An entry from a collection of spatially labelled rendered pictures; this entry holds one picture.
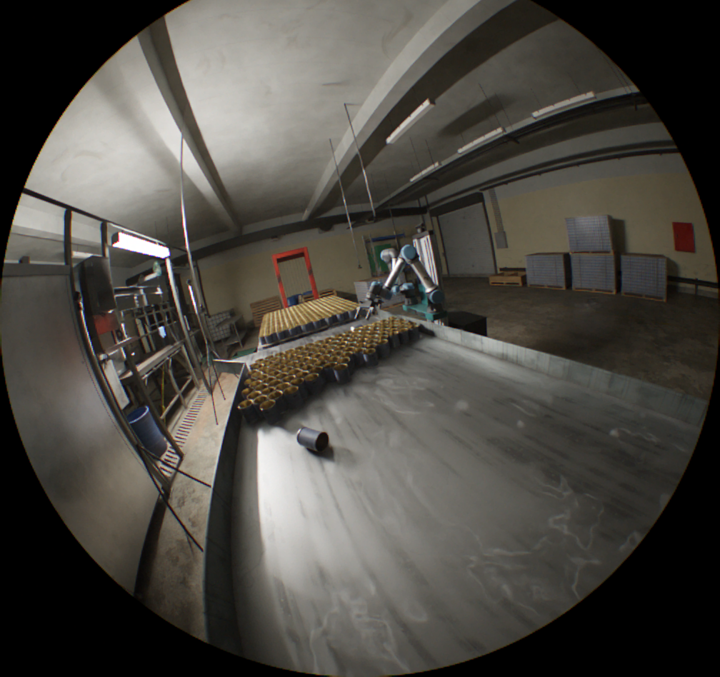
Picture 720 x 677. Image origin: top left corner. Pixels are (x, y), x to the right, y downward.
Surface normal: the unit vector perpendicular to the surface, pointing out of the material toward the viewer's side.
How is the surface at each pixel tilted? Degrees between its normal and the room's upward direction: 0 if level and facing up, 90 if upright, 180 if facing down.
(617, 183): 90
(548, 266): 91
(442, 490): 0
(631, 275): 89
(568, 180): 90
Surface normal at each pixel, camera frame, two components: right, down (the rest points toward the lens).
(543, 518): -0.22, -0.95
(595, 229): -0.91, 0.30
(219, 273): 0.36, 0.14
